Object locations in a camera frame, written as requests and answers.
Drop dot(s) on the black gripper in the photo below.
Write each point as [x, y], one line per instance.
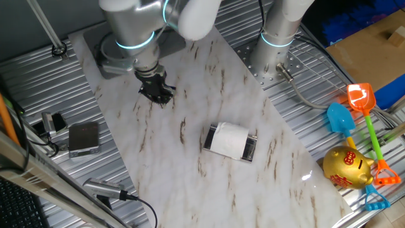
[152, 79]

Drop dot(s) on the white toilet paper roll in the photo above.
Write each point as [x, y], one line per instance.
[229, 139]

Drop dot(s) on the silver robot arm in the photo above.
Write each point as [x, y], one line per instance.
[133, 28]

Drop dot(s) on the shiny metal paper shelf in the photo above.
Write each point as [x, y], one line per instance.
[250, 149]

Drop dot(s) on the silver digital scale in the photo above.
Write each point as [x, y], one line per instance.
[83, 139]

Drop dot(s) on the marble pattern board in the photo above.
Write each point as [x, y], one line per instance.
[221, 196]

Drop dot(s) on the metal stand pole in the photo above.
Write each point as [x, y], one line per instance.
[47, 28]

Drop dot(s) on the orange pole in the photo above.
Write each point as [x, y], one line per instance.
[7, 122]

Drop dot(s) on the black keyboard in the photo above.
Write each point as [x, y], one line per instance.
[16, 206]

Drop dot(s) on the blue toy shovel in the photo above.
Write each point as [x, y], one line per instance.
[340, 120]

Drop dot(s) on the gold piggy bank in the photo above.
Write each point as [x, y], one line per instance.
[346, 168]

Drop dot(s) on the orange toy shovel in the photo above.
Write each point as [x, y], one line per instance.
[360, 96]

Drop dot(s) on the blue fuzzy fabric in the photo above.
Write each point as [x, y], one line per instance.
[348, 22]

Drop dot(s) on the brown cardboard box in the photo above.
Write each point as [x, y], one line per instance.
[364, 54]

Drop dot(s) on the blue plastic sheet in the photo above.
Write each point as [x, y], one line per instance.
[390, 96]

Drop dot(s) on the small wooden block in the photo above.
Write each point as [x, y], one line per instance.
[398, 36]

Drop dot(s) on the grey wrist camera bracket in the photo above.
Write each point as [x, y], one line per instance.
[117, 67]

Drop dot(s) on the silver ribbed camera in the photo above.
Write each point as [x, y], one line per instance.
[104, 188]

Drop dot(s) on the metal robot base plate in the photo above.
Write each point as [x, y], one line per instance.
[269, 80]

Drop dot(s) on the aluminium frame beam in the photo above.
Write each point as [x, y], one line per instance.
[47, 180]

